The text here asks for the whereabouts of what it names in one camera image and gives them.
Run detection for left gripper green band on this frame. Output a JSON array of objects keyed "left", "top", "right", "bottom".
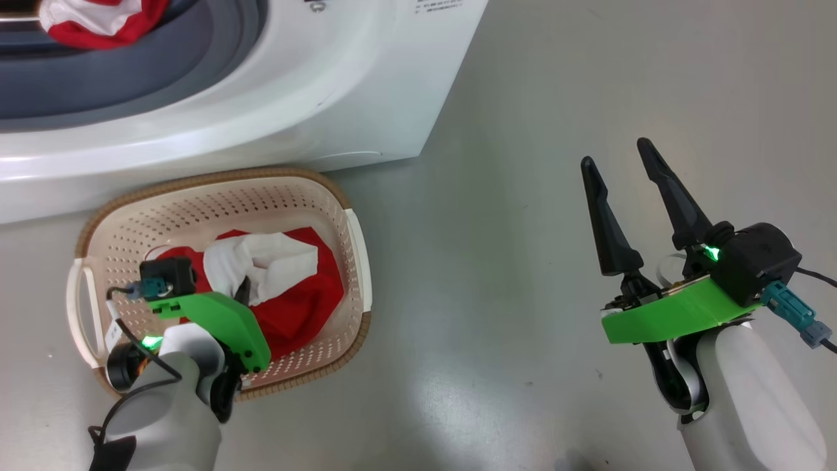
[{"left": 146, "top": 277, "right": 273, "bottom": 374}]

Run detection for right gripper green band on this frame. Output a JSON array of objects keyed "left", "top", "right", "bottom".
[{"left": 580, "top": 137, "right": 763, "bottom": 345}]

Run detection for red and white garment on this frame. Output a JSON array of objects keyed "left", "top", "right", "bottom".
[
  {"left": 155, "top": 226, "right": 346, "bottom": 362},
  {"left": 37, "top": 0, "right": 173, "bottom": 51}
]

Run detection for cream perforated laundry basket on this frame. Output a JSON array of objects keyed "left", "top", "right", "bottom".
[{"left": 65, "top": 166, "right": 374, "bottom": 402}]

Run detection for white front-load washing machine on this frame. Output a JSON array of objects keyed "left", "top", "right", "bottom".
[{"left": 0, "top": 0, "right": 490, "bottom": 226}]

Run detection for grey rubber door seal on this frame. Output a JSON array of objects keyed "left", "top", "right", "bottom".
[{"left": 0, "top": 0, "right": 269, "bottom": 133}]

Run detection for left black cable teal plug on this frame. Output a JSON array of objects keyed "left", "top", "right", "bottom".
[{"left": 88, "top": 277, "right": 184, "bottom": 459}]

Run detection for black cable teal plug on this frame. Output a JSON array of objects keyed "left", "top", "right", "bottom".
[
  {"left": 88, "top": 277, "right": 184, "bottom": 459},
  {"left": 761, "top": 264, "right": 837, "bottom": 355}
]

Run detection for right black cable teal plug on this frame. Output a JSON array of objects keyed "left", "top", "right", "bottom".
[{"left": 761, "top": 264, "right": 837, "bottom": 355}]

